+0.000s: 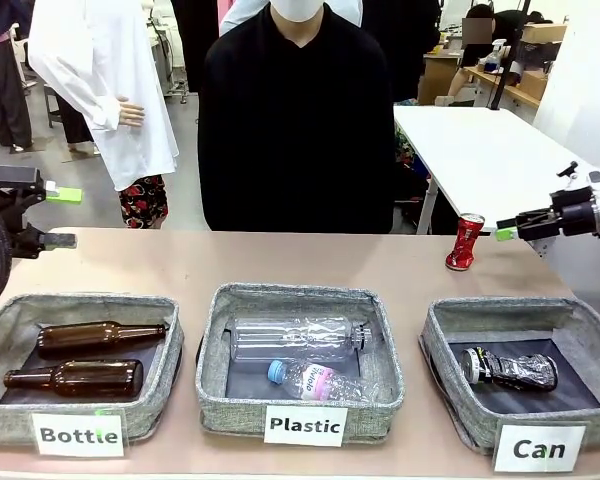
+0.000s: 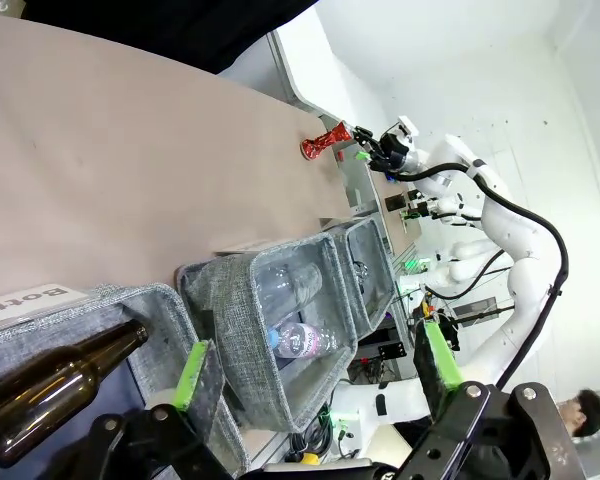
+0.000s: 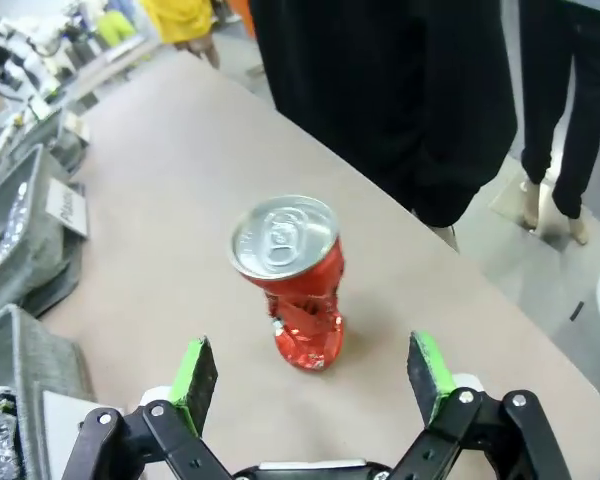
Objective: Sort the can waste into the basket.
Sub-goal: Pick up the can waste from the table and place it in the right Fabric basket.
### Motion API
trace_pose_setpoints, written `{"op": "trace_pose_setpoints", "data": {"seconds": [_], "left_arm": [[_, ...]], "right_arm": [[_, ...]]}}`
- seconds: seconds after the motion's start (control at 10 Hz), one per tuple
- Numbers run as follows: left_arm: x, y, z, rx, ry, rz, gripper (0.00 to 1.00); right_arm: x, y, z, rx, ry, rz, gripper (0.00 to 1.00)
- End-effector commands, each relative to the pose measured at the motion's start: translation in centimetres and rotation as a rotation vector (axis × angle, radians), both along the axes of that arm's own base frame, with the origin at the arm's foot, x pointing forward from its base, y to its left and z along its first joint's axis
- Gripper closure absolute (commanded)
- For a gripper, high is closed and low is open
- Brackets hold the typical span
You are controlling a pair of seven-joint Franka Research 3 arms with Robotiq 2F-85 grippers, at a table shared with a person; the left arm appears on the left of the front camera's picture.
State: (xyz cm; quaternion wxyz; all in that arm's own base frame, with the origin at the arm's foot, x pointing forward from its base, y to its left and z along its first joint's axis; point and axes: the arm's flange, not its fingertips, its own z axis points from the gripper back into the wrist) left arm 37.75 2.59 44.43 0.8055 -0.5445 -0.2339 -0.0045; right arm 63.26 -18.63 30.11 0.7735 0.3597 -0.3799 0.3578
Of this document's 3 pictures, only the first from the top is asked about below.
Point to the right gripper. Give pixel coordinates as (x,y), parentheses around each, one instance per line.
(575,212)

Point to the brown glass bottle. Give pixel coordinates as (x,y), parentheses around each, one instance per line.
(90,379)
(95,337)

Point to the black drink can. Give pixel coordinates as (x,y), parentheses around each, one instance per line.
(510,370)

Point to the small blue-capped plastic bottle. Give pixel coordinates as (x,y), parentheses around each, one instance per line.
(325,382)

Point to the large clear plastic bottle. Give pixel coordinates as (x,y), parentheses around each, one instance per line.
(295,340)

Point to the red crushed can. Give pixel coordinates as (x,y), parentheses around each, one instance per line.
(466,245)

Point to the grey basket labelled Can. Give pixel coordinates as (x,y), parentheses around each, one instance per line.
(460,360)

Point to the grey basket labelled Bottle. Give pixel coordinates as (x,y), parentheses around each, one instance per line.
(10,415)

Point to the white Can label card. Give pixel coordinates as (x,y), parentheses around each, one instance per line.
(539,448)

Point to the grey basket labelled Plastic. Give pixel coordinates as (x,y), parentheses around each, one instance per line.
(300,300)

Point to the white folding table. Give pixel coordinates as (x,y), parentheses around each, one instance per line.
(480,155)

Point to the red floral skirt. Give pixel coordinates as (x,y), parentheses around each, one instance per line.
(142,200)

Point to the floral cloth under table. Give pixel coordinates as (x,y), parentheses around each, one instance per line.
(414,165)

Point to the wooden mannequin hand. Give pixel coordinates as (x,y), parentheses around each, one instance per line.
(131,112)

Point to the wooden workbench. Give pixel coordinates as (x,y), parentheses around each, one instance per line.
(510,87)

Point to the background person in dark trousers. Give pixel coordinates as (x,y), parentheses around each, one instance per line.
(7,85)

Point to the black pole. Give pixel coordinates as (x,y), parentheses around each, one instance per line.
(505,65)

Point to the person in white coat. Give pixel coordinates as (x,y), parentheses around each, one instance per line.
(95,55)

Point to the spray bottle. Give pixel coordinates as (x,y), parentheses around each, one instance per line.
(494,60)

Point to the cardboard box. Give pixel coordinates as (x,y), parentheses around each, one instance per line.
(545,33)

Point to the background person in black shirt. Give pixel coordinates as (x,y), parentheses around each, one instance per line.
(500,30)

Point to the white Bottle label card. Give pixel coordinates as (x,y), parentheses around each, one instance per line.
(78,435)

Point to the person in black sweater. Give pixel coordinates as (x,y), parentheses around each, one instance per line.
(295,130)

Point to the white Plastic label card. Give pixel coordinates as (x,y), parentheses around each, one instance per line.
(305,426)

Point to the white face mask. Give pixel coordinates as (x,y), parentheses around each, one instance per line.
(297,9)

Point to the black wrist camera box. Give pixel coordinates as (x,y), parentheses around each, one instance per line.
(10,173)

